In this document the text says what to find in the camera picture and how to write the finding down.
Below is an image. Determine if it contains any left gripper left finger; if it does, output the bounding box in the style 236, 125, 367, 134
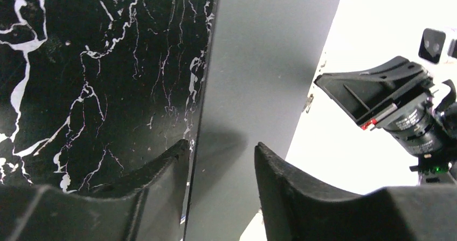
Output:
1, 140, 190, 240

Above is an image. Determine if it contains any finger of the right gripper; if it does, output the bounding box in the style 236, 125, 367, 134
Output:
314, 56, 432, 125

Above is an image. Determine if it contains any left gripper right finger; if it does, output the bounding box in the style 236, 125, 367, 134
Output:
254, 143, 456, 240

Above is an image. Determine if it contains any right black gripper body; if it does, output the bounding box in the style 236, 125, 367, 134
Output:
361, 79, 456, 184

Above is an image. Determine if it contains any silver folder lever clip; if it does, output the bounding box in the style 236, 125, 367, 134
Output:
303, 93, 314, 113

